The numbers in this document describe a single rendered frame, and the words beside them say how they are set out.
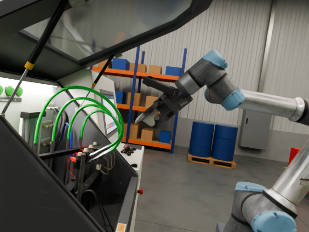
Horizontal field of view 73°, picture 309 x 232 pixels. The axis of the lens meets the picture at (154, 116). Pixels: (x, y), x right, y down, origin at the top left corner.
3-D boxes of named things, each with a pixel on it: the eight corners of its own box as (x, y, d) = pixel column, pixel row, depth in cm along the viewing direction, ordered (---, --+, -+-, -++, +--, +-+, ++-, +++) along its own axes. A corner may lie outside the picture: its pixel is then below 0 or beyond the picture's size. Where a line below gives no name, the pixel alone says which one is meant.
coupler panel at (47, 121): (43, 155, 111) (48, 97, 109) (37, 154, 111) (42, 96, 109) (55, 150, 124) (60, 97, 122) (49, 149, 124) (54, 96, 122)
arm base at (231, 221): (255, 231, 92) (259, 209, 92) (270, 255, 77) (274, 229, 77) (220, 224, 94) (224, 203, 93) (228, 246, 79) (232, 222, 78)
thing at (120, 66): (174, 147, 688) (186, 55, 669) (173, 153, 603) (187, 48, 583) (93, 135, 721) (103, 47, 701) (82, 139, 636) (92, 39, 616)
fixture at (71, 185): (79, 228, 90) (83, 193, 89) (56, 224, 90) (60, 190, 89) (100, 193, 124) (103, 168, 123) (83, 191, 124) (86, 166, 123)
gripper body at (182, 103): (165, 122, 72) (192, 101, 68) (149, 103, 72) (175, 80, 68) (168, 117, 80) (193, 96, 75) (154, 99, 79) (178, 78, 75)
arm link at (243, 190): (254, 209, 91) (259, 179, 90) (271, 228, 77) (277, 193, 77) (227, 205, 91) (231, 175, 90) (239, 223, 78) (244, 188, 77)
